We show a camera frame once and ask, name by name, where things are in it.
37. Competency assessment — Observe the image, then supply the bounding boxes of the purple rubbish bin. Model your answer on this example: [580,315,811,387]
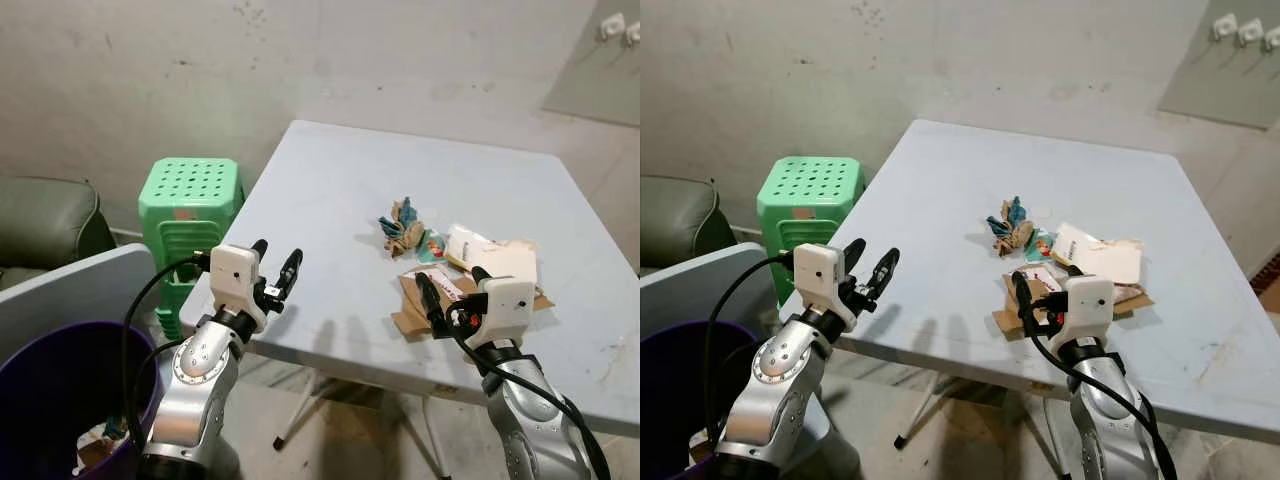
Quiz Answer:
[640,319,763,480]
[0,320,167,480]

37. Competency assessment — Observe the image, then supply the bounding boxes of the brown cardboard piece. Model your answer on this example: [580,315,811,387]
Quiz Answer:
[992,262,1155,342]
[390,262,557,342]

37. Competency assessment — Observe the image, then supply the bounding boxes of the red white printed wrapper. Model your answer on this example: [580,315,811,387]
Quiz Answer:
[425,265,467,302]
[1022,265,1064,297]

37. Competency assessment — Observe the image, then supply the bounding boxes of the white paper box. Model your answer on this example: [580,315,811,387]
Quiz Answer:
[443,223,541,292]
[1050,221,1145,287]

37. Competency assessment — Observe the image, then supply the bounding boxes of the crumpled teal brown wrapper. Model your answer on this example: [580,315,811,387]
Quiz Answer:
[986,196,1037,260]
[378,196,427,260]

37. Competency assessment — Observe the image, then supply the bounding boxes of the green plastic stool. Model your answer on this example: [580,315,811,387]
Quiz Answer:
[756,155,867,307]
[138,157,247,342]

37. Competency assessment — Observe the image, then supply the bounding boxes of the white metal table leg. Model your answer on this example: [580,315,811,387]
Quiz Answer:
[272,370,347,452]
[893,372,963,450]
[420,393,453,480]
[1038,393,1069,475]

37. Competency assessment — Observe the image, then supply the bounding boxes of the grey plastic panel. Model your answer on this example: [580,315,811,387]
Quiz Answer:
[0,243,161,363]
[640,242,803,343]

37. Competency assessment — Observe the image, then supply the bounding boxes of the dark green armchair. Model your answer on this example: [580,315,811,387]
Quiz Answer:
[640,175,737,271]
[0,176,119,273]

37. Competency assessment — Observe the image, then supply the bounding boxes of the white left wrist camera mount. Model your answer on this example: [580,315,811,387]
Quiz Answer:
[792,242,852,332]
[207,243,270,332]

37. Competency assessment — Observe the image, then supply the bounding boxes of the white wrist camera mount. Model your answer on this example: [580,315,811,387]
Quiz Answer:
[477,277,537,350]
[792,242,852,332]
[1061,274,1117,352]
[207,243,270,332]

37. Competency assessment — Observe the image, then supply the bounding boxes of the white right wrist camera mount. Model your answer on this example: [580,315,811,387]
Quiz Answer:
[1061,274,1117,352]
[477,277,537,350]

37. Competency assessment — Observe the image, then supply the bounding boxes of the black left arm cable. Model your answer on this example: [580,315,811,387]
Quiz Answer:
[702,253,797,451]
[121,254,213,453]

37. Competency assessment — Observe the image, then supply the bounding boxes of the grey-green wall panel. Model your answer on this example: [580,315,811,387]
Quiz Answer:
[1157,0,1280,132]

